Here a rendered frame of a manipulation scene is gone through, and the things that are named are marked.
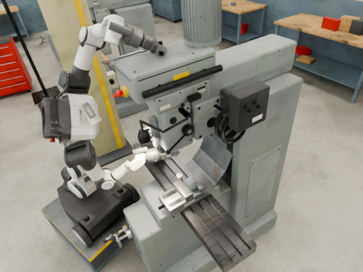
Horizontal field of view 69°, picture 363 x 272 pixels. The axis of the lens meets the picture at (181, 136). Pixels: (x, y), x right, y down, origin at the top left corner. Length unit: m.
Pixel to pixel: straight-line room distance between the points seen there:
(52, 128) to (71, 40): 1.63
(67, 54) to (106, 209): 1.62
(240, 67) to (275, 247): 1.78
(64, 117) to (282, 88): 1.28
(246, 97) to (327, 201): 2.12
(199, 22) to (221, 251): 1.21
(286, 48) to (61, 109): 1.36
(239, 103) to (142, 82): 0.47
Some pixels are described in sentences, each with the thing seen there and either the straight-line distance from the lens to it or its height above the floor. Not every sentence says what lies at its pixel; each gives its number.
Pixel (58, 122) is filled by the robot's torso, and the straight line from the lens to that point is 1.56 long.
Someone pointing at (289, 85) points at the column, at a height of 1.55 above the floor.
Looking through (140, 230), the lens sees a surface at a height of 0.76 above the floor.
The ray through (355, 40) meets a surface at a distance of 4.76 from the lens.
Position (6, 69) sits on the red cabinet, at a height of 0.56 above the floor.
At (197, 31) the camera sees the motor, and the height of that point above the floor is 1.98.
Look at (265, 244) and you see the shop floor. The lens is 2.78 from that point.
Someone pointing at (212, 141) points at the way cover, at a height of 1.09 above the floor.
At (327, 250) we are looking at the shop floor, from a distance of 2.90.
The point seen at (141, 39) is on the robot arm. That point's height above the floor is 1.99.
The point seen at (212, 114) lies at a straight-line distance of 1.59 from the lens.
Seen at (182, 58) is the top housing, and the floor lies 1.89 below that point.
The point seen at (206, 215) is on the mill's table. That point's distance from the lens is 1.73.
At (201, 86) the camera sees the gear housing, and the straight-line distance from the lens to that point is 1.44.
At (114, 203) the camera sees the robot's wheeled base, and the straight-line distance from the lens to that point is 2.39.
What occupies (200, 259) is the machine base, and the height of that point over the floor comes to 0.20.
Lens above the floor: 2.39
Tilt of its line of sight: 39 degrees down
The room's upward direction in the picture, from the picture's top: 6 degrees counter-clockwise
